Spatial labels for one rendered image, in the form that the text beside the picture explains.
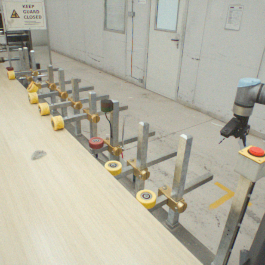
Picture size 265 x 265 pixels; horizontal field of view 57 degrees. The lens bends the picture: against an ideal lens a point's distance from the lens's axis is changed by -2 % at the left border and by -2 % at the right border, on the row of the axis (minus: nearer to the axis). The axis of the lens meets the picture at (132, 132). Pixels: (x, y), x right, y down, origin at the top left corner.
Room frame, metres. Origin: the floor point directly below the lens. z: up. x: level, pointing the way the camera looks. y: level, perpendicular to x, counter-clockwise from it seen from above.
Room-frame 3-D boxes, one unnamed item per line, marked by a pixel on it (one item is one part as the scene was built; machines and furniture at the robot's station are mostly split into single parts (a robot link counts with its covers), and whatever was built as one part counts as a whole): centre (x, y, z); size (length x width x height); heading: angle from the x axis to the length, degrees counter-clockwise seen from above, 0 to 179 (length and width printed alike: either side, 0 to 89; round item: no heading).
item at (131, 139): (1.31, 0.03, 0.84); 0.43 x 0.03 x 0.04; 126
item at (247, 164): (0.60, -0.35, 1.18); 0.07 x 0.07 x 0.08; 36
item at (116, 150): (1.23, 0.12, 0.85); 0.13 x 0.06 x 0.05; 36
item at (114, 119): (1.21, 0.10, 0.90); 0.03 x 0.03 x 0.48; 36
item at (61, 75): (1.81, 0.55, 0.90); 0.03 x 0.03 x 0.48; 36
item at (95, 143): (1.19, 0.20, 0.85); 0.08 x 0.08 x 0.11
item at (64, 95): (1.83, 0.56, 0.95); 0.13 x 0.06 x 0.05; 36
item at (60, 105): (1.66, 0.40, 0.95); 0.50 x 0.04 x 0.04; 126
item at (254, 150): (0.60, -0.35, 1.22); 0.04 x 0.04 x 0.02
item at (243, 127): (1.10, -0.52, 1.08); 0.09 x 0.08 x 0.12; 128
